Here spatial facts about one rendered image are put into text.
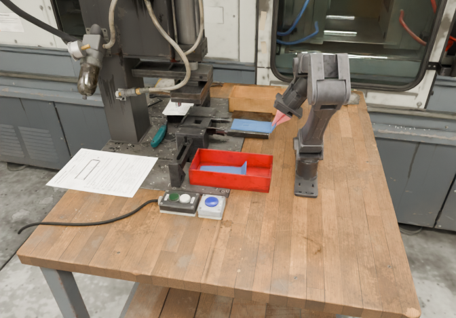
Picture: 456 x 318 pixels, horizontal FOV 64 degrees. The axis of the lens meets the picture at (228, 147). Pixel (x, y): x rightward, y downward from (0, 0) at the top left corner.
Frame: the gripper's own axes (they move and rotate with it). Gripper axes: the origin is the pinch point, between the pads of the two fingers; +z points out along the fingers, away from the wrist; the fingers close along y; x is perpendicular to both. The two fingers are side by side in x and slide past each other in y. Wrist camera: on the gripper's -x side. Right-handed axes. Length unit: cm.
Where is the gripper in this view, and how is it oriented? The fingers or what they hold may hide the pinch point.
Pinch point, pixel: (274, 124)
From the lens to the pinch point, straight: 126.3
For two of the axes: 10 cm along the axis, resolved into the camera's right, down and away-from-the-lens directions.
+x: -1.8, 5.2, -8.3
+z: -5.0, 6.8, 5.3
